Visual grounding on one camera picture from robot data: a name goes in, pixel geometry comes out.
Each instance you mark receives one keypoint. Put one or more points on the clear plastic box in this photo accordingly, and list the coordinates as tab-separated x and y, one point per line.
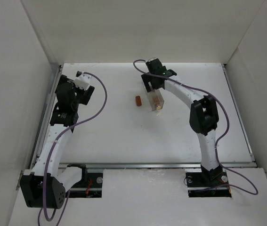
150	97

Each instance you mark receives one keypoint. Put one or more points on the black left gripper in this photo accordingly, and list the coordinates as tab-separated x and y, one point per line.
87	94

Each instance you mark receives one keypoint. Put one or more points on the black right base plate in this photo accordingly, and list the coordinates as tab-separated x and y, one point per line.
200	187

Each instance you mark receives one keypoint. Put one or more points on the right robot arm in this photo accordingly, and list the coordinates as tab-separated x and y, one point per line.
203	118

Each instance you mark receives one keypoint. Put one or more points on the orange wood cylinder block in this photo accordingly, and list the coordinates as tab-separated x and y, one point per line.
138	100

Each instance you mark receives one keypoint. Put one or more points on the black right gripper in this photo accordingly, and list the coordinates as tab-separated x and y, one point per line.
150	81

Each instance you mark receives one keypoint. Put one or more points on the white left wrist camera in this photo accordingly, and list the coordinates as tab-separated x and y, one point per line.
82	80

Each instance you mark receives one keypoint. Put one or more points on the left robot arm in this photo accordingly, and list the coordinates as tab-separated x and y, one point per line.
43	185

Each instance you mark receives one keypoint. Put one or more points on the aluminium table edge rail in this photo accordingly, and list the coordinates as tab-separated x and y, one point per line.
238	110

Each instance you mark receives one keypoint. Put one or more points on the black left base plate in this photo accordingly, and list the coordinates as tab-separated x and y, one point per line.
88	187

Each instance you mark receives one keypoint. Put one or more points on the front aluminium rail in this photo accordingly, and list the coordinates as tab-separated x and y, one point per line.
251	164

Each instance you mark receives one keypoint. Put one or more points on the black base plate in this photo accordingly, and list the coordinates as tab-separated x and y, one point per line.
200	187
88	187

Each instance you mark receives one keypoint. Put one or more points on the light engraved wood block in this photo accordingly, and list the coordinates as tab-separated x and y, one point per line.
156	102

